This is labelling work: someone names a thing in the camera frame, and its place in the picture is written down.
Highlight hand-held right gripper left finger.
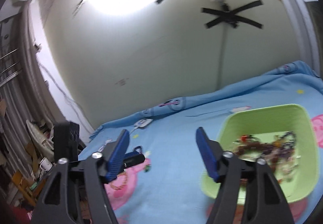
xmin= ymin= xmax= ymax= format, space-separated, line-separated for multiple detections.
xmin=31 ymin=129 xmax=130 ymax=224

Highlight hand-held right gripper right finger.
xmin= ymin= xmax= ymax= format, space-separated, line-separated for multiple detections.
xmin=196 ymin=127 xmax=296 ymax=224

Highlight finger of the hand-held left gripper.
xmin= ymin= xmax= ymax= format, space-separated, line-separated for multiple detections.
xmin=123 ymin=151 xmax=146 ymax=168

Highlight amber bead bracelet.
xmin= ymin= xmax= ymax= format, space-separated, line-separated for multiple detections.
xmin=110 ymin=170 xmax=129 ymax=189

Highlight pile of beaded bracelets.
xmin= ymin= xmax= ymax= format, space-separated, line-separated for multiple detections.
xmin=231 ymin=132 xmax=302 ymax=181

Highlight green plastic basket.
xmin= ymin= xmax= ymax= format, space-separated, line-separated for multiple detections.
xmin=201 ymin=103 xmax=319 ymax=204

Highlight white mug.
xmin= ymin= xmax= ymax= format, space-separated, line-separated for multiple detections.
xmin=39 ymin=156 xmax=55 ymax=172

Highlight blue cartoon printed bedsheet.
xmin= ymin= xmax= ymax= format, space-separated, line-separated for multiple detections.
xmin=78 ymin=60 xmax=323 ymax=224

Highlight white heating controller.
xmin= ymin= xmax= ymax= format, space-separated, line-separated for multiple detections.
xmin=135 ymin=118 xmax=153 ymax=129

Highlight cluttered shelf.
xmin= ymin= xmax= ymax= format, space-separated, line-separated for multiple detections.
xmin=0 ymin=98 xmax=55 ymax=214

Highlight black tape cross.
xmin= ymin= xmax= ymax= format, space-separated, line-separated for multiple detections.
xmin=201 ymin=0 xmax=264 ymax=29

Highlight hanging wall cables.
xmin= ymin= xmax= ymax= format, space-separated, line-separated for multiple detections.
xmin=38 ymin=62 xmax=94 ymax=131

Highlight white wall cable duct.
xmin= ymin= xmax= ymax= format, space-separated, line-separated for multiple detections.
xmin=216 ymin=23 xmax=228 ymax=92

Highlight grey door frame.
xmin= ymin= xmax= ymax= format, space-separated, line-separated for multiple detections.
xmin=262 ymin=0 xmax=323 ymax=78

